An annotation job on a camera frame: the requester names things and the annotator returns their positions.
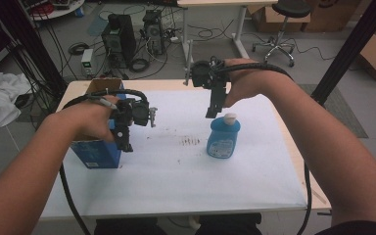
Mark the person's right leg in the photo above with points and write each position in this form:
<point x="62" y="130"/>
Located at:
<point x="228" y="225"/>

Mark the person's left leg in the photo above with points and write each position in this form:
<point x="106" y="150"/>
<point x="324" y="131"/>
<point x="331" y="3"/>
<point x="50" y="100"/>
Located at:
<point x="127" y="227"/>

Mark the round white table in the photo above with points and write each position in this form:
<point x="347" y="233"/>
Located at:
<point x="62" y="12"/>

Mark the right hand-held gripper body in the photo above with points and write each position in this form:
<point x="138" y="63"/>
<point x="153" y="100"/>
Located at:
<point x="205" y="75"/>

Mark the grey floor mat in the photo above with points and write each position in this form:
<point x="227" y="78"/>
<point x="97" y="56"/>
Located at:
<point x="346" y="114"/>

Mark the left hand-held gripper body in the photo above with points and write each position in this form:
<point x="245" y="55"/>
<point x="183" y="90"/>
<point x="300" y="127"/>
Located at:
<point x="137" y="112"/>

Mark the large black computer tower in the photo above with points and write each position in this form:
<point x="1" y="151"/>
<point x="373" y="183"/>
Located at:
<point x="120" y="40"/>

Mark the person's leg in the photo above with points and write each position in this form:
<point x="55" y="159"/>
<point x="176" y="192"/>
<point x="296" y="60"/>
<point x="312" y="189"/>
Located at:
<point x="228" y="225"/>
<point x="127" y="227"/>

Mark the black metal stand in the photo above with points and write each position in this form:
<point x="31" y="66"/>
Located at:
<point x="349" y="45"/>
<point x="36" y="42"/>

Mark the large brown cardboard box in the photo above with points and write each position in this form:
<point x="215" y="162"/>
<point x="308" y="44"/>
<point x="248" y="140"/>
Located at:
<point x="333" y="16"/>

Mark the white table mat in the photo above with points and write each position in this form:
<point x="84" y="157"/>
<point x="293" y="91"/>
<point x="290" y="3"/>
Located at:
<point x="176" y="182"/>

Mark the blue bottle with white cap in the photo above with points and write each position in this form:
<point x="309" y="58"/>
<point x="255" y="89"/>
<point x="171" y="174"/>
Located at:
<point x="222" y="140"/>

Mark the white power supply unit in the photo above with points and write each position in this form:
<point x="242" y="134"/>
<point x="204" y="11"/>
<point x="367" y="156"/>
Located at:
<point x="87" y="62"/>

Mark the person's left hand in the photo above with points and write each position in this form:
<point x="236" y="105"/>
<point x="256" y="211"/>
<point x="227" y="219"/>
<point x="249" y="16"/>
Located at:
<point x="84" y="122"/>

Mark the blue cardboard box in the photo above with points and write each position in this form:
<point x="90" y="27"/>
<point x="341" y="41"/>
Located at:
<point x="94" y="154"/>

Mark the person's right hand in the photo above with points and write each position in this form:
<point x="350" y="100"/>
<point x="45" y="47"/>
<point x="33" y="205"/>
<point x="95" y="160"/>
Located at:
<point x="249" y="83"/>

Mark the white desk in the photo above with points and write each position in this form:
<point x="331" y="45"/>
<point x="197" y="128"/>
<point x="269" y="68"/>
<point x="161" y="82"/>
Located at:
<point x="228" y="2"/>

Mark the small black computer tower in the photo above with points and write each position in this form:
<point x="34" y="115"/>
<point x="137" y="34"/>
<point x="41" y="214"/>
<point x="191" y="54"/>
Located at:
<point x="153" y="32"/>

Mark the white power strip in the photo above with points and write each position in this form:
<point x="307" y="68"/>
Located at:
<point x="175" y="39"/>

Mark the white cloth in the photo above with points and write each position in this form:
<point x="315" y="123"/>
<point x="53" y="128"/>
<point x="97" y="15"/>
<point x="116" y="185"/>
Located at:
<point x="0" y="98"/>

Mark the black office stool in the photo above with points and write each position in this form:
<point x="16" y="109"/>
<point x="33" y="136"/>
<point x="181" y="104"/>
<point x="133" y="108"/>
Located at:
<point x="290" y="9"/>

